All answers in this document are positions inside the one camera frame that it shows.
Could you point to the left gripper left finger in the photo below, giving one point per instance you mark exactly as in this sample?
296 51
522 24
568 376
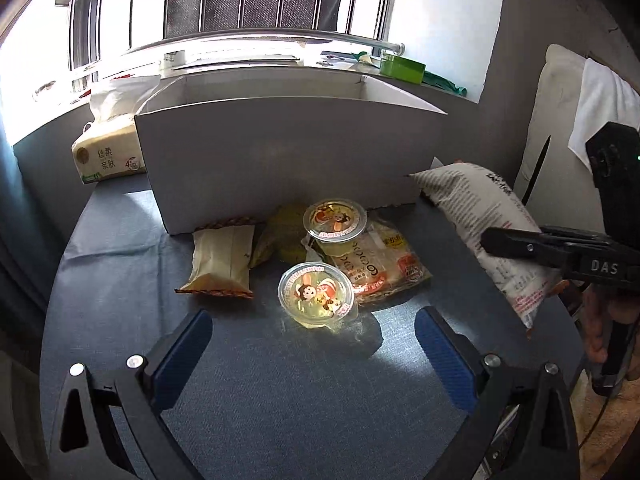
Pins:
152 384

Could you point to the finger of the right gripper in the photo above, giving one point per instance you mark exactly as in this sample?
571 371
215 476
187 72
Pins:
555 248

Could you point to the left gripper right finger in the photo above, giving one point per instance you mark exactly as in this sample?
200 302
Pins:
482 387

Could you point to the white long snack pack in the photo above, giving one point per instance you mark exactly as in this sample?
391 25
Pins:
494 224

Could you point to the beige small cake pack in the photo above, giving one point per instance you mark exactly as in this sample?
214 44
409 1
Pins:
221 260

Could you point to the round bread pack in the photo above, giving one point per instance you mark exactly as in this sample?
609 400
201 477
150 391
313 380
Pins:
379 262

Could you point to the jelly cup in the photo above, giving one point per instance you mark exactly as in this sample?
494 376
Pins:
332 225
317 295

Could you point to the yellow green small pack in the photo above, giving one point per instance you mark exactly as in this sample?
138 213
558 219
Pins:
282 237

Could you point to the person right hand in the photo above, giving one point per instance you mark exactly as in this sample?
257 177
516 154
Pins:
601 305

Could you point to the white towel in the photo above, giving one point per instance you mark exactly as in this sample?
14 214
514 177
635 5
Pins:
604 97

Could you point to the green wipes pack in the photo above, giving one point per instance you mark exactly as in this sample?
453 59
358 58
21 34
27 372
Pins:
441 83

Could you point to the tissue paper pack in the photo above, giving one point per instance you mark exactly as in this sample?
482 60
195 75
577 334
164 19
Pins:
109 147

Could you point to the white cardboard storage box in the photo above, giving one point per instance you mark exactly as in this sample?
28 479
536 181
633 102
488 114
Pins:
244 141

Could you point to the green round tin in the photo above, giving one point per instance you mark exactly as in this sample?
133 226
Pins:
403 69

